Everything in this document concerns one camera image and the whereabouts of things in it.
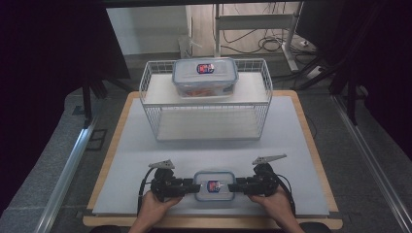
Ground white wire shelf rack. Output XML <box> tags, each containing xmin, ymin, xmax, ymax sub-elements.
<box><xmin>139</xmin><ymin>58</ymin><xmax>274</xmax><ymax>143</ymax></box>

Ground wooden table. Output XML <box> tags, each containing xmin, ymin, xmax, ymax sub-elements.
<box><xmin>82</xmin><ymin>90</ymin><xmax>344</xmax><ymax>231</ymax></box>

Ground small clear food container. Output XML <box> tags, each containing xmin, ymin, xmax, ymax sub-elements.
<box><xmin>192</xmin><ymin>170</ymin><xmax>236</xmax><ymax>202</ymax></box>

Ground white desk frame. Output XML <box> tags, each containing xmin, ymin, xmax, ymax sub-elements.
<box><xmin>213</xmin><ymin>3</ymin><xmax>300</xmax><ymax>73</ymax></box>

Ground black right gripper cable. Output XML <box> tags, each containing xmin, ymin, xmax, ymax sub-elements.
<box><xmin>276</xmin><ymin>174</ymin><xmax>296</xmax><ymax>216</ymax></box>

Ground black floor cables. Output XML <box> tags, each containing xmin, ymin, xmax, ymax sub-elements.
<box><xmin>222</xmin><ymin>28</ymin><xmax>318</xmax><ymax>56</ymax></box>

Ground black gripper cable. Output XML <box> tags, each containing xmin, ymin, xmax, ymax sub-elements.
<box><xmin>276</xmin><ymin>174</ymin><xmax>296</xmax><ymax>216</ymax></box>
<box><xmin>137</xmin><ymin>166</ymin><xmax>157</xmax><ymax>216</ymax></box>

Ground person's left hand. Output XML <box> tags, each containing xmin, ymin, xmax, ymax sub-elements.
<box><xmin>137</xmin><ymin>189</ymin><xmax>184</xmax><ymax>224</ymax></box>

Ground large clear food container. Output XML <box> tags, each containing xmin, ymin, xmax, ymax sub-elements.
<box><xmin>171</xmin><ymin>57</ymin><xmax>240</xmax><ymax>99</ymax></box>

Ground black metal stand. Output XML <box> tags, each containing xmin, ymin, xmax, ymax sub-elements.
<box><xmin>291</xmin><ymin>52</ymin><xmax>361</xmax><ymax>126</ymax></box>
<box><xmin>81</xmin><ymin>73</ymin><xmax>131</xmax><ymax>129</ymax></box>

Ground person's right hand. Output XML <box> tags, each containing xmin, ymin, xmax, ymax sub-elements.
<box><xmin>247</xmin><ymin>187</ymin><xmax>295</xmax><ymax>224</ymax></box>

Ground aluminium rail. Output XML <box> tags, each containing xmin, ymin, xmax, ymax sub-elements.
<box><xmin>33</xmin><ymin>124</ymin><xmax>95</xmax><ymax>233</ymax></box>
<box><xmin>332</xmin><ymin>95</ymin><xmax>412</xmax><ymax>232</ymax></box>

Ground white power strip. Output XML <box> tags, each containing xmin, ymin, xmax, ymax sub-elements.
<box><xmin>305</xmin><ymin>66</ymin><xmax>324</xmax><ymax>81</ymax></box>

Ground dark curtain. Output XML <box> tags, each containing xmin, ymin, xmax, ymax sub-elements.
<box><xmin>0</xmin><ymin>0</ymin><xmax>131</xmax><ymax>216</ymax></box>
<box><xmin>295</xmin><ymin>0</ymin><xmax>412</xmax><ymax>158</ymax></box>

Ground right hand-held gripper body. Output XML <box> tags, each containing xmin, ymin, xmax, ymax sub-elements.
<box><xmin>246</xmin><ymin>153</ymin><xmax>288</xmax><ymax>197</ymax></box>

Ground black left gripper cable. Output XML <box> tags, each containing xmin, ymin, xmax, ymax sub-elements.
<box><xmin>137</xmin><ymin>166</ymin><xmax>157</xmax><ymax>216</ymax></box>

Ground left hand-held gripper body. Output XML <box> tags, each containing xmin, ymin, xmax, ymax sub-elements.
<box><xmin>148</xmin><ymin>158</ymin><xmax>187</xmax><ymax>202</ymax></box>

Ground grey table mat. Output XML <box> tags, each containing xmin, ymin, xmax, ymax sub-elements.
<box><xmin>91</xmin><ymin>95</ymin><xmax>329</xmax><ymax>217</ymax></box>

